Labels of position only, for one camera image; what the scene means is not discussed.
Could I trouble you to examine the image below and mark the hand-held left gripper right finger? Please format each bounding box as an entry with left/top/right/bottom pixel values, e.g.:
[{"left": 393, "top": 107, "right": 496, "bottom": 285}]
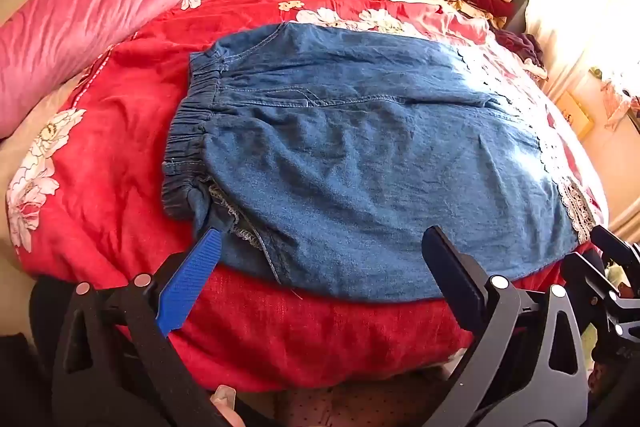
[{"left": 421, "top": 226, "right": 588, "bottom": 427}]

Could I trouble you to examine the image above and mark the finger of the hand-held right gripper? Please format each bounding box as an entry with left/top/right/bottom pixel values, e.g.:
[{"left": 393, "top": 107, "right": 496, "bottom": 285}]
[
  {"left": 592, "top": 225, "right": 640, "bottom": 278},
  {"left": 562, "top": 252, "right": 640, "bottom": 338}
]

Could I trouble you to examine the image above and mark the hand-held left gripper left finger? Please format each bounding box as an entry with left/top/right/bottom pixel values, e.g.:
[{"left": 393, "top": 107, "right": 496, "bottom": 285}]
[{"left": 52, "top": 228, "right": 226, "bottom": 427}]

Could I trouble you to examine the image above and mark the blue denim garment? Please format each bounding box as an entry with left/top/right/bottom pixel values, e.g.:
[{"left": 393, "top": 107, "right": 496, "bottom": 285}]
[{"left": 161, "top": 22, "right": 596, "bottom": 300}]

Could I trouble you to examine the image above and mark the red floral blanket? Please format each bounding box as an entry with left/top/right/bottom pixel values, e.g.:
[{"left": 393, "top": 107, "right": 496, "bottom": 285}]
[{"left": 5, "top": 0, "right": 611, "bottom": 393}]

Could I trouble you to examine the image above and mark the dark dotted garment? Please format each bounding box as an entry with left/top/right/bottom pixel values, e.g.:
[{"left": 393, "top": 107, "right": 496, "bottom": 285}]
[{"left": 240, "top": 377, "right": 451, "bottom": 427}]

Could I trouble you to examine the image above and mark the purple crumpled garment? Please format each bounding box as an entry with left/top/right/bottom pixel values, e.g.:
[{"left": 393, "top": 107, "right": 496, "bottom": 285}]
[{"left": 492, "top": 29, "right": 551, "bottom": 80}]

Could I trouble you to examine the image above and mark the pink quilt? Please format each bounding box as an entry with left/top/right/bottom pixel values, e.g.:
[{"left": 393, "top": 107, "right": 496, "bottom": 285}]
[{"left": 0, "top": 0, "right": 281, "bottom": 140}]

